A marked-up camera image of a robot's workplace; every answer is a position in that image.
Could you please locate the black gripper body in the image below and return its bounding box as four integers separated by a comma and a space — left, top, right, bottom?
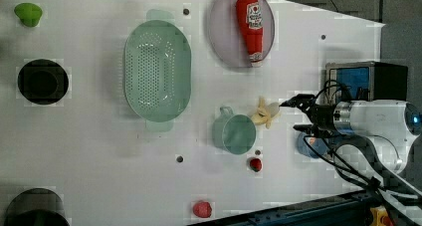
306, 99, 335, 136

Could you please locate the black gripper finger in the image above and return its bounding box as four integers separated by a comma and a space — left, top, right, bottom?
293, 124, 315, 133
281, 94, 316, 111

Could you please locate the peeled banana toy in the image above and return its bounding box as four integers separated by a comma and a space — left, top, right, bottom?
251, 97, 280, 129

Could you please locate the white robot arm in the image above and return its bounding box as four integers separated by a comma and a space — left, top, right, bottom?
281, 94, 421, 200

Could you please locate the black toaster oven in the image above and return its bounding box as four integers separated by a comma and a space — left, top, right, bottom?
322, 61, 408, 104

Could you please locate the blue small bowl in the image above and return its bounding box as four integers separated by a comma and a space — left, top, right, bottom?
297, 132, 328, 158

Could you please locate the small red strawberry toy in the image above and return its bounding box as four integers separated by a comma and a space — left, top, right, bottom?
249, 158, 263, 172

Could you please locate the green mug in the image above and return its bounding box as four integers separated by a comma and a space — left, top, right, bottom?
212, 107, 257, 155

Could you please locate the red ketchup bottle toy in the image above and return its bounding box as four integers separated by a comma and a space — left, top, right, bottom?
236, 0, 264, 68

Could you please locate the pink round plate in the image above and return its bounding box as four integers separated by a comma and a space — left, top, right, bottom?
207, 0, 275, 68

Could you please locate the yellow emergency stop button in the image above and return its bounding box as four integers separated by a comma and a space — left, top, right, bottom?
370, 206, 394, 226

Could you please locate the large pink strawberry toy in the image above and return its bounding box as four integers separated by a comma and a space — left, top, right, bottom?
192, 201, 212, 218

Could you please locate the green perforated colander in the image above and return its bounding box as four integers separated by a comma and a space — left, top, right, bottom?
123, 9, 192, 132

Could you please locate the black cup holder upper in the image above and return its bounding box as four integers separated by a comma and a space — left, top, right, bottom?
17, 59, 70, 106

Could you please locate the black cup holder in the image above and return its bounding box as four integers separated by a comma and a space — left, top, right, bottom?
3, 188, 71, 226
17, 59, 70, 106

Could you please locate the black cup holder lower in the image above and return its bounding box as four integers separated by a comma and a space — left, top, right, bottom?
3, 188, 71, 226

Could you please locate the green toy knob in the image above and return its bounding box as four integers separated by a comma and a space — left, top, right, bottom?
14, 3, 43, 28

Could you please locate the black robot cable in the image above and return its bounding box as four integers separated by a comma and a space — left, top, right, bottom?
303, 80, 422, 204

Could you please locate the blue metal table frame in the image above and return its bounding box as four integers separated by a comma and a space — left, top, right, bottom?
189, 190, 376, 226

